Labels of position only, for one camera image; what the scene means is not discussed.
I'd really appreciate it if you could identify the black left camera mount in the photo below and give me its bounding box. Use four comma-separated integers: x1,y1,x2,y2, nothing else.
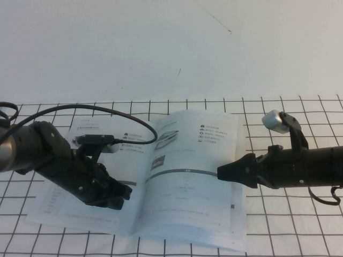
71,143,104,168

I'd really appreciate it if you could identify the thick black left camera cable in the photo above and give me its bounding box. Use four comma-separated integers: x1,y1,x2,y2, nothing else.
0,104,158,144

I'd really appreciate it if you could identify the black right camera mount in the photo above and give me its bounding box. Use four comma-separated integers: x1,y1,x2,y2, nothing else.
280,112,309,152

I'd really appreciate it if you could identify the white manual booklet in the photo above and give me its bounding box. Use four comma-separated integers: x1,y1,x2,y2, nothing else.
24,109,248,246

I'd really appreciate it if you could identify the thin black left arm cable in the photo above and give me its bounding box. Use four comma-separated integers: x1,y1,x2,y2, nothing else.
0,101,19,126

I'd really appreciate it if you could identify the white black-grid tablecloth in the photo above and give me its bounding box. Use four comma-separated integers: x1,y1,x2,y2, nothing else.
0,94,343,257

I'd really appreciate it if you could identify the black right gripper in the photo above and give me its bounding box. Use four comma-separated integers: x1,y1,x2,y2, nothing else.
217,145,308,190

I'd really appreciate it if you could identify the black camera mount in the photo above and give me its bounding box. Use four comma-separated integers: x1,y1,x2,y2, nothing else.
280,112,309,152
71,143,104,168

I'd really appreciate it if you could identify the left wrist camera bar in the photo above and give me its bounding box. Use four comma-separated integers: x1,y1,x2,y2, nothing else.
72,133,120,154

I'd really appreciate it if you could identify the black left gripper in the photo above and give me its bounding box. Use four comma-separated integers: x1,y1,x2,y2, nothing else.
63,148,133,211

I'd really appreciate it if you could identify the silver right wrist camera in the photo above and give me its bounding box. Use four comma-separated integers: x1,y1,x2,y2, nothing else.
262,109,292,134

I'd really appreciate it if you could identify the black hooked gripper cable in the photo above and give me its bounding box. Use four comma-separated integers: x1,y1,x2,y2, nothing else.
308,185,343,206

